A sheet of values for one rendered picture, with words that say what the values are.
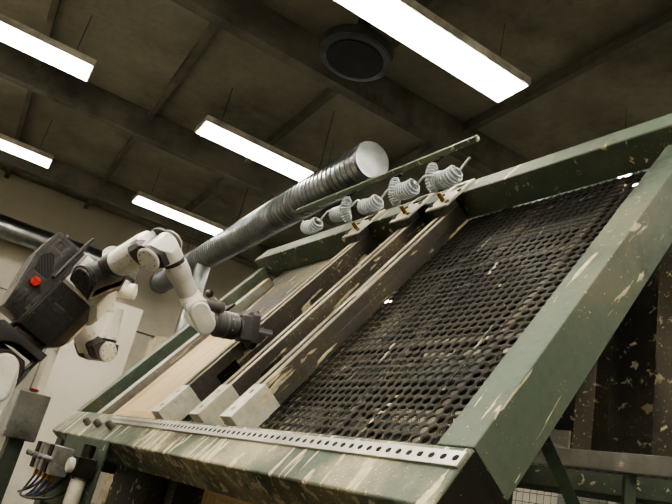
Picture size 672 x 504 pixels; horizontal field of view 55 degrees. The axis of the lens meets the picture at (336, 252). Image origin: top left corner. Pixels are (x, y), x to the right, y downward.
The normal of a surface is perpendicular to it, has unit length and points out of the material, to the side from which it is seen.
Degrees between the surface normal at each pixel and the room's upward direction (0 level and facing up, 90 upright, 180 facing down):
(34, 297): 90
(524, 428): 90
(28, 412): 90
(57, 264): 90
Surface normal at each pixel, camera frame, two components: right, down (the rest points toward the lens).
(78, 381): 0.51, -0.20
